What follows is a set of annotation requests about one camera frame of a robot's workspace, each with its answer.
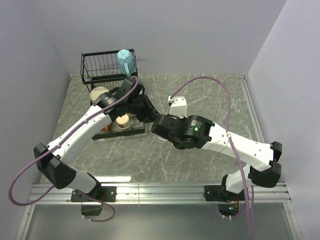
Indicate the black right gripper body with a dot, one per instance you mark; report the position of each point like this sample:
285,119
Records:
173,117

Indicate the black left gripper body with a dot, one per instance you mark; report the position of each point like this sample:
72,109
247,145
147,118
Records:
142,107

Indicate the stainless steel cup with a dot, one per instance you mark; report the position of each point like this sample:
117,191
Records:
123,123

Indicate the cream mug green inside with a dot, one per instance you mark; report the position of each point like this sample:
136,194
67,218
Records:
96,92

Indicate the light blue faceted mug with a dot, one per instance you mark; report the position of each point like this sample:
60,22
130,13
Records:
126,62

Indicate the pink mug orange handle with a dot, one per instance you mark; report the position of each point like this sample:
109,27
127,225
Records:
108,128

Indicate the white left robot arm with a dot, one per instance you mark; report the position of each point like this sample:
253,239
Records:
53,159

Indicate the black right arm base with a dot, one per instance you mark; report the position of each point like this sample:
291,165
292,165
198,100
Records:
228,203

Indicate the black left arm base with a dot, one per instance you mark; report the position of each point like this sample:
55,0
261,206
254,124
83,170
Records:
93,203

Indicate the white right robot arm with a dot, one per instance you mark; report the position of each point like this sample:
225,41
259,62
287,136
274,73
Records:
261,160

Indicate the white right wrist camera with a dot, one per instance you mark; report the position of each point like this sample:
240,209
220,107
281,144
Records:
178,106

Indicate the black wire dish rack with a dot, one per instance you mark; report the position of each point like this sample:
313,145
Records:
100,69

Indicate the aluminium mounting rail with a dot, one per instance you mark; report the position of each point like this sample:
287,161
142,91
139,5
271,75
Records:
168,193

